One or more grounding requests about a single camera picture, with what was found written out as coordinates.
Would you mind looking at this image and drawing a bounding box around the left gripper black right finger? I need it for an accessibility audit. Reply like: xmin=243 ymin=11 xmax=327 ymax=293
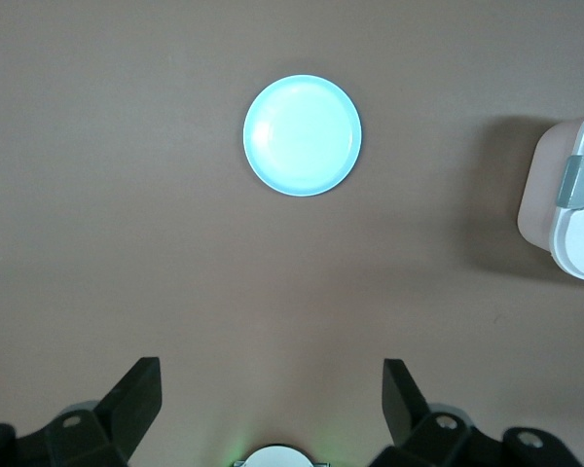
xmin=373 ymin=358 xmax=581 ymax=467

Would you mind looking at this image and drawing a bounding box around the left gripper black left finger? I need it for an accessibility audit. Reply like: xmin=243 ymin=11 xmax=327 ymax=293
xmin=0 ymin=357 xmax=164 ymax=467

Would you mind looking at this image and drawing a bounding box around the white lidded storage box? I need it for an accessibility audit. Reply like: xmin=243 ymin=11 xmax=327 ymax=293
xmin=517 ymin=99 xmax=584 ymax=284

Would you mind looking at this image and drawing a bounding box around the light blue round plate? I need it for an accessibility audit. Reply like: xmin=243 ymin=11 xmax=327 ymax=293
xmin=241 ymin=74 xmax=363 ymax=198

